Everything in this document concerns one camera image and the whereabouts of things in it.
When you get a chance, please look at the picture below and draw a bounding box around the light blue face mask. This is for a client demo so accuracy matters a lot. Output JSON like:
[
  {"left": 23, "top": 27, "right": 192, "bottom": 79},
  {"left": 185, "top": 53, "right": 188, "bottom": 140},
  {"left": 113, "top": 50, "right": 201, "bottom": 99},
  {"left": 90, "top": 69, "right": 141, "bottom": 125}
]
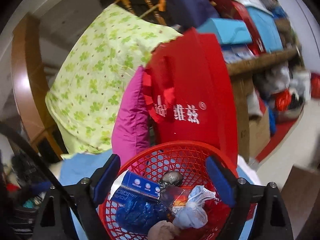
[{"left": 172, "top": 185, "right": 218, "bottom": 229}]

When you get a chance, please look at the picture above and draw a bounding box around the blue plastic bag wad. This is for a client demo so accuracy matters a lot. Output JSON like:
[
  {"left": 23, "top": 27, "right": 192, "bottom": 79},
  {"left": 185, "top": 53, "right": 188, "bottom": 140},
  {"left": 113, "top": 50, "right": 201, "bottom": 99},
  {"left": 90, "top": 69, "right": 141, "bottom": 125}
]
[{"left": 116, "top": 197, "right": 170, "bottom": 235}]

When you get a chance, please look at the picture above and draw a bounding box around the blue toothpaste box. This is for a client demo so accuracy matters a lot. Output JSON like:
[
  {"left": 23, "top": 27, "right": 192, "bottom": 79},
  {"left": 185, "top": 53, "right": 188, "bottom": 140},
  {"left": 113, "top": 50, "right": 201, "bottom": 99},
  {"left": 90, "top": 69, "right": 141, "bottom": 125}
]
[{"left": 108, "top": 170, "right": 161, "bottom": 205}]

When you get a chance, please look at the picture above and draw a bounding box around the white red cigarette box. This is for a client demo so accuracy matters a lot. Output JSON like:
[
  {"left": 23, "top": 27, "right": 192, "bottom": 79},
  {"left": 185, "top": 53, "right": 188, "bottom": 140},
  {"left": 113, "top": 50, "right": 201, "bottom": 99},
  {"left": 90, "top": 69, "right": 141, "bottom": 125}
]
[{"left": 159, "top": 185, "right": 193, "bottom": 216}]

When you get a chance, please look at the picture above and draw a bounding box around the black plastic bag wad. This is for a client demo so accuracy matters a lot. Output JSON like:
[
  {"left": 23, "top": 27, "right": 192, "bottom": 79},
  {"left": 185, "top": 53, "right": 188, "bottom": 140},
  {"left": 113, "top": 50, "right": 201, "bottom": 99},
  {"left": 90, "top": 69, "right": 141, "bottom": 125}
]
[{"left": 158, "top": 171, "right": 183, "bottom": 190}]

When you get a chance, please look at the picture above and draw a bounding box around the blue towel blanket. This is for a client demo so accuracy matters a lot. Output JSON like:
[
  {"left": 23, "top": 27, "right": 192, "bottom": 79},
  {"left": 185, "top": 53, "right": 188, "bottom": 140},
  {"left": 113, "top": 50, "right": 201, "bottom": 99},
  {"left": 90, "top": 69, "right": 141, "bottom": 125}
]
[{"left": 58, "top": 149, "right": 253, "bottom": 240}]

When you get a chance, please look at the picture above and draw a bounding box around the red plastic mesh basket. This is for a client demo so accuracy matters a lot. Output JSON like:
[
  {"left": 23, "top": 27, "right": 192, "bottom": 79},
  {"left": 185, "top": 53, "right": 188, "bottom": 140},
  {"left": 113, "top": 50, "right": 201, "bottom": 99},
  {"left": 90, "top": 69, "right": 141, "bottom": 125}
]
[{"left": 98, "top": 141, "right": 249, "bottom": 239}]

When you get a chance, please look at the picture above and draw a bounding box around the wooden cabinet column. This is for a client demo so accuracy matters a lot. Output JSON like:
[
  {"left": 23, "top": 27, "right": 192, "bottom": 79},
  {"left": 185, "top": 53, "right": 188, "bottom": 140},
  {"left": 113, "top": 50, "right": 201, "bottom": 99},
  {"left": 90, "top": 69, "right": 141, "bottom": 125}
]
[{"left": 11, "top": 14, "right": 62, "bottom": 163}]

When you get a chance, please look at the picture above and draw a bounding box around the green clover quilt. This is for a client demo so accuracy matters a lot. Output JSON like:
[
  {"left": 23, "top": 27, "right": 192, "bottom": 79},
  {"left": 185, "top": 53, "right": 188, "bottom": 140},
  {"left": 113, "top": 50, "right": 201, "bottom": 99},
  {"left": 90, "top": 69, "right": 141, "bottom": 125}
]
[{"left": 45, "top": 4, "right": 179, "bottom": 154}]

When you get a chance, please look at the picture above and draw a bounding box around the magenta pillow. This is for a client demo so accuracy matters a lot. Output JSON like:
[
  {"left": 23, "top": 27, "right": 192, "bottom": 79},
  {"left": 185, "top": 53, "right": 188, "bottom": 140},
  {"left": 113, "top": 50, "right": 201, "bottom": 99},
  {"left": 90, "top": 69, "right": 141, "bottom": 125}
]
[{"left": 111, "top": 66, "right": 150, "bottom": 166}]

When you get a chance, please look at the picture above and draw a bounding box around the red paper gift bag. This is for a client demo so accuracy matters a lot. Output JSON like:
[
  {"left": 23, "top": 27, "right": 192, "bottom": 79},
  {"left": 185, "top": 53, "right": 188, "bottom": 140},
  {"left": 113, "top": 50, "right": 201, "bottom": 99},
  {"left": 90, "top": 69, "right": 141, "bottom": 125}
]
[{"left": 143, "top": 28, "right": 238, "bottom": 166}]

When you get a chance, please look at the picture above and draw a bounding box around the light blue cardboard box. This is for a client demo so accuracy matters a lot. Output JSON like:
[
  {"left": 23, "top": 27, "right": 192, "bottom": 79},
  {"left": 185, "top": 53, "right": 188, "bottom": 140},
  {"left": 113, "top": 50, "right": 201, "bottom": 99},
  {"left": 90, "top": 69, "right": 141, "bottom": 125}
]
[{"left": 197, "top": 18, "right": 253, "bottom": 45}]

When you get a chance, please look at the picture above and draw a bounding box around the navy tote bag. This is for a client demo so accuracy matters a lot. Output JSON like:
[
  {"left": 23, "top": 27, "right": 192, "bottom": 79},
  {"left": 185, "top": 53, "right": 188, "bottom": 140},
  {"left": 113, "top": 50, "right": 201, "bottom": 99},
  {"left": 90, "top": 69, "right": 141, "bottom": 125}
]
[{"left": 166, "top": 0, "right": 220, "bottom": 29}]

